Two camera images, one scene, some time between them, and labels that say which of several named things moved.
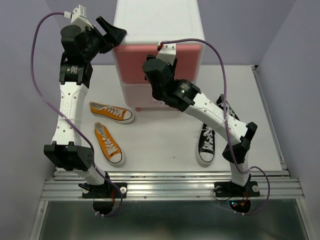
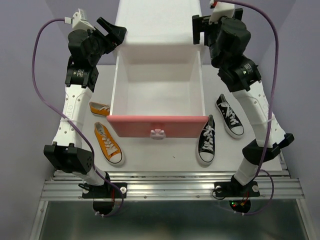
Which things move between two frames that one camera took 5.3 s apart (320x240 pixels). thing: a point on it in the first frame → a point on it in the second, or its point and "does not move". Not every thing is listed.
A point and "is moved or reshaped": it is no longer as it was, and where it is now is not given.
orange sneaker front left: [110, 147] does not move
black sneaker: [206, 145] does not move
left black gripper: [115, 37] does not move
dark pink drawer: [130, 59] is moved or reshaped
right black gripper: [172, 66] → [202, 24]
